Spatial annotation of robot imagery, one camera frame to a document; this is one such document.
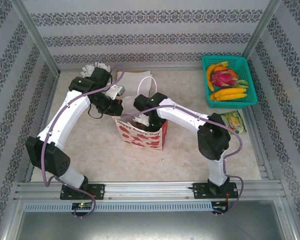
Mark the white red printed paper bag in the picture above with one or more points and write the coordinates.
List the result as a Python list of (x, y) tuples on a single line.
[(140, 140)]

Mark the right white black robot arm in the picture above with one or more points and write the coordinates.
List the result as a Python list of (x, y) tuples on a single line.
[(182, 115)]

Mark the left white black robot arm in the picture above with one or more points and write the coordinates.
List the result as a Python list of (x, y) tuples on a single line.
[(65, 112)]

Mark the stack of white napkins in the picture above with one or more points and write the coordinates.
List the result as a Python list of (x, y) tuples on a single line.
[(131, 82)]

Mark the bundle of white wrapped straws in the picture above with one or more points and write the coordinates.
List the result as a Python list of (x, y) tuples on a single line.
[(87, 70)]

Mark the curved yellow banana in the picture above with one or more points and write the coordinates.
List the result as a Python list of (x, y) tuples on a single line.
[(209, 75)]

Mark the pink dragon fruit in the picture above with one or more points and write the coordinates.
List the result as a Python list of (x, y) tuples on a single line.
[(222, 78)]

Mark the orange toy fruit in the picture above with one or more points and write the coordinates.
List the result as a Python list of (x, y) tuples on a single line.
[(221, 68)]

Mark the green yellow snack packet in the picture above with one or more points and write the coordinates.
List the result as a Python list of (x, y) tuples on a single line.
[(236, 122)]

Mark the teal plastic basket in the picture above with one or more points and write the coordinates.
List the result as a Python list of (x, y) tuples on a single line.
[(251, 95)]

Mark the small circuit board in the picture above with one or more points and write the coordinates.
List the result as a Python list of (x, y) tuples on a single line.
[(220, 207), (82, 205)]

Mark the aluminium side rail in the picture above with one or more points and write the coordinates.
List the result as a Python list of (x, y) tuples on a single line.
[(50, 100), (265, 165)]

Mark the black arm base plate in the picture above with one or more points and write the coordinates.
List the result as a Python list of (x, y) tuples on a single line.
[(198, 191), (98, 191)]

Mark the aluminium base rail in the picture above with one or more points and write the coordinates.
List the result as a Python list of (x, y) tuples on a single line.
[(150, 191)]

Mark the aluminium frame post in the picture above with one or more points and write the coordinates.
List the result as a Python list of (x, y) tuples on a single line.
[(261, 25), (32, 30)]

